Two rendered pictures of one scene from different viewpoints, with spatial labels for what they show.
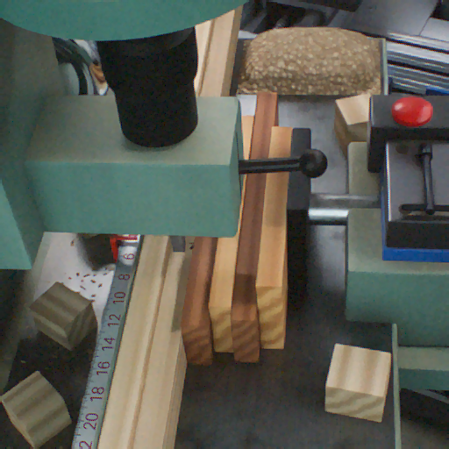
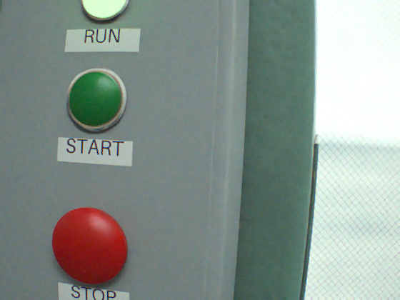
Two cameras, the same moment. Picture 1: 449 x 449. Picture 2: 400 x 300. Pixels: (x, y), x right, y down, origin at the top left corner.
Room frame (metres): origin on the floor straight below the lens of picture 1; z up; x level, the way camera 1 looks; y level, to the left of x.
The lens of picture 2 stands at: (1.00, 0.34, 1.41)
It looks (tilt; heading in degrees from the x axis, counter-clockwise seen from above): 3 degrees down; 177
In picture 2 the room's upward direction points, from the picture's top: 3 degrees clockwise
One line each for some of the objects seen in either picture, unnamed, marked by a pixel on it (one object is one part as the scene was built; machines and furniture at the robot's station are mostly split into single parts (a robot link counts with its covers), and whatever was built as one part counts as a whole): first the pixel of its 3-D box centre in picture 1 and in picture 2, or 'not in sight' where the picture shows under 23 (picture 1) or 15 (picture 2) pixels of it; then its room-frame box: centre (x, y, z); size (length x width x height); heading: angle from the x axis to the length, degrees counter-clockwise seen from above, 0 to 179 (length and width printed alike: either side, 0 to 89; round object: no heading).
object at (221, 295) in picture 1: (235, 224); not in sight; (0.49, -0.01, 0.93); 0.21 x 0.02 x 0.06; 170
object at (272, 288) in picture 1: (277, 232); not in sight; (0.46, -0.04, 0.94); 0.17 x 0.02 x 0.07; 170
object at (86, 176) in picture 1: (139, 171); not in sight; (0.45, 0.05, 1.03); 0.14 x 0.07 x 0.09; 80
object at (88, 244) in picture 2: not in sight; (88, 246); (0.68, 0.32, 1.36); 0.03 x 0.01 x 0.03; 80
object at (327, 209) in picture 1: (338, 210); not in sight; (0.47, -0.09, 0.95); 0.09 x 0.07 x 0.09; 170
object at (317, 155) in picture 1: (279, 162); not in sight; (0.43, -0.04, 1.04); 0.06 x 0.02 x 0.02; 80
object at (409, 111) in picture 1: (411, 111); not in sight; (0.50, -0.15, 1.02); 0.03 x 0.03 x 0.01
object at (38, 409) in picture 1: (36, 409); not in sight; (0.40, 0.17, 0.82); 0.04 x 0.04 x 0.04; 38
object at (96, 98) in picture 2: not in sight; (94, 98); (0.68, 0.32, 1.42); 0.02 x 0.01 x 0.02; 80
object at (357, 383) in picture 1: (358, 382); not in sight; (0.33, -0.08, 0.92); 0.04 x 0.04 x 0.03; 70
